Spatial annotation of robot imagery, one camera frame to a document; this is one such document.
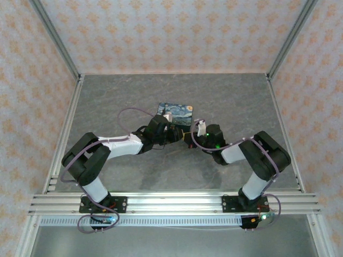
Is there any starry night tin box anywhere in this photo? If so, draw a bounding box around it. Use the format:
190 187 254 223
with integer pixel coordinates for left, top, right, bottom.
155 102 195 127

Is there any right controller board green light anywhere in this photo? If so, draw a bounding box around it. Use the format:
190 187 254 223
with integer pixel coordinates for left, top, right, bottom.
250 211 277 223

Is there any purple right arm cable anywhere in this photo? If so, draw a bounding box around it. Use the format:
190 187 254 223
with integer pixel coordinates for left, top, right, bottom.
191 119 282 231

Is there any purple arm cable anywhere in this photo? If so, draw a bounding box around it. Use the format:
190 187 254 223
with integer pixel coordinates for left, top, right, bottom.
61 107 170 233
191 119 282 231

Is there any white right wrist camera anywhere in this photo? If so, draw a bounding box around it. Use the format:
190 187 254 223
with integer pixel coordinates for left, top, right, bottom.
196 119 208 138

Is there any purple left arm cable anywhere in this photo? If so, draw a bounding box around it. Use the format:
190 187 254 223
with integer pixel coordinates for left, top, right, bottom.
61 107 170 233

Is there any aluminium mounting rail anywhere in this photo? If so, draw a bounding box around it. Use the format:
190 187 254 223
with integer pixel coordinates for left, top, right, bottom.
27 192 322 215

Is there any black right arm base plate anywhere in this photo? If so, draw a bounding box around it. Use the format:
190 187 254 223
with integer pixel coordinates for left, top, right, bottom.
221 194 270 214

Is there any aluminium table side rail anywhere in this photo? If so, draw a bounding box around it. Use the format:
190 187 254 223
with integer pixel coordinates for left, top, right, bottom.
42 75 85 194
265 74 307 194

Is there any slotted grey cable duct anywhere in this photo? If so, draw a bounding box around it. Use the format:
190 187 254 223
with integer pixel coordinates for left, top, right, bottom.
39 215 243 228

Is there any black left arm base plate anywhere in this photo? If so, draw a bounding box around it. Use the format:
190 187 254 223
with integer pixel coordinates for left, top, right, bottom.
78 195 128 214

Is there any aluminium frame post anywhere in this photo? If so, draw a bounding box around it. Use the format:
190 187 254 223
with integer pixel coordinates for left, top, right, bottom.
266 0 320 79
28 0 82 79

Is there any aluminium frame leg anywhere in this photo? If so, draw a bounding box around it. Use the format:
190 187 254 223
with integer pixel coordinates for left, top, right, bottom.
307 214 332 257
15 214 41 257

